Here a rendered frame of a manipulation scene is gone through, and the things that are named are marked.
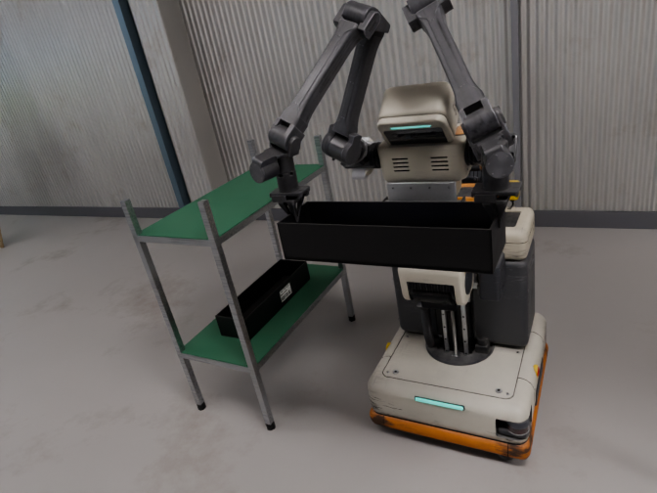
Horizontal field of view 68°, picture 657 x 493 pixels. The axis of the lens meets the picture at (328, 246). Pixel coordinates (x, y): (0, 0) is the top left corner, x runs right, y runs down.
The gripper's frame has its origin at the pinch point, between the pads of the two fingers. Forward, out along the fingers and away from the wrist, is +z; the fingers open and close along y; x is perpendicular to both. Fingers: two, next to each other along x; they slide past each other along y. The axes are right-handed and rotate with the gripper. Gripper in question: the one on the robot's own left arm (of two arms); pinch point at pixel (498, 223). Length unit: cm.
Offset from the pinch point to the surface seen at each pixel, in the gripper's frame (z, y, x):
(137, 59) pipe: -54, -347, 228
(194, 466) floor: 109, -126, -14
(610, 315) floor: 109, 28, 134
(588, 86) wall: 13, 11, 241
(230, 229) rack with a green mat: 14, -104, 23
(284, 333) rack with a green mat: 74, -104, 39
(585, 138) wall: 45, 10, 241
